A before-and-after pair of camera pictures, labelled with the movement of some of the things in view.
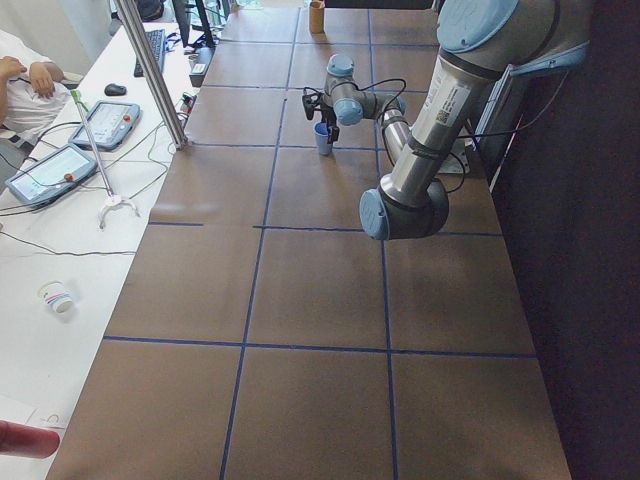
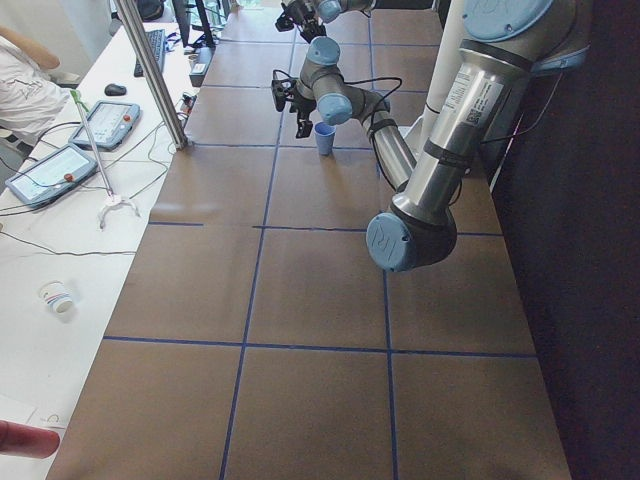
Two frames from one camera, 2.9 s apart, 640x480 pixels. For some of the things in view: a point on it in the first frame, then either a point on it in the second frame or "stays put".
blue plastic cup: [321, 131] stays put
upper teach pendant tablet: [112, 125] stays put
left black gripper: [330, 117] -> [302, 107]
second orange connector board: [187, 103] stays put
